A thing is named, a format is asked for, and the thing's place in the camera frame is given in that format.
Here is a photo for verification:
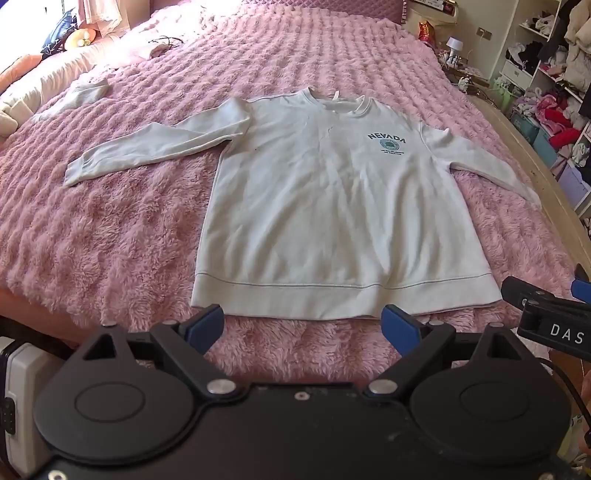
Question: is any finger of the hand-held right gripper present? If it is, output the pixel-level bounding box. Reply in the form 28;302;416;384
571;264;591;304
501;275;579;309

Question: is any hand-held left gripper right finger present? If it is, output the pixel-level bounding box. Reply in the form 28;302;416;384
364;304;550;397

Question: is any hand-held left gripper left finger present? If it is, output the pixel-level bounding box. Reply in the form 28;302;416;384
70;303;242;397

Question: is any white printed sweatshirt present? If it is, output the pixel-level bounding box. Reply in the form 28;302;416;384
64;87;542;321

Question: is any pile of colourful clothes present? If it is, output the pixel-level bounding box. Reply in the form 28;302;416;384
516;85;591;168

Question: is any lavender storage bin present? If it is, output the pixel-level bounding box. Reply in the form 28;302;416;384
556;162;591;210

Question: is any pink fluffy blanket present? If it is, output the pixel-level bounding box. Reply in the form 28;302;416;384
0;0;578;370

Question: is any blue storage bin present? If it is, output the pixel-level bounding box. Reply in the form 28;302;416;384
510;113;557;169

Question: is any green plastic stool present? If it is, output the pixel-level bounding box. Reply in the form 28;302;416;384
493;78;522;110

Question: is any beige hanging coat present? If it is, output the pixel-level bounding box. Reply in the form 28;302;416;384
562;0;591;90

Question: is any small white folded garment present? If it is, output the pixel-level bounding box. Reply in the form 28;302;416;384
31;78;110;126

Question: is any white shelf unit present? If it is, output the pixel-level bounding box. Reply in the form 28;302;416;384
499;0;591;104

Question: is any white crumpled cloth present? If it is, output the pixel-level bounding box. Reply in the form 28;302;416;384
133;41;172;60

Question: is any red snack bag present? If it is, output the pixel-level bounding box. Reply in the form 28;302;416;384
417;20;437;49

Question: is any yellow plush toy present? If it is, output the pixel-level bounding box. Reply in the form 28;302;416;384
64;28;99;49

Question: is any peach pillow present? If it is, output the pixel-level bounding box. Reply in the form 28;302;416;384
0;54;45;91

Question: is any purple quilted headboard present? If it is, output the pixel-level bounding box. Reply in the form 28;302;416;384
240;0;409;25

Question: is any pink lace curtain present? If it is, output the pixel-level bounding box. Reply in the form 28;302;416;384
75;0;124;34

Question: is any blue patterned cloth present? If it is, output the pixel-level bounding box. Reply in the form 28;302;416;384
41;0;80;55

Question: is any black cable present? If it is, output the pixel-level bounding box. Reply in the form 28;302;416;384
540;357;589;432

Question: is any wooden bed frame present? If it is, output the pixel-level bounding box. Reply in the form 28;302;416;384
464;90;591;282

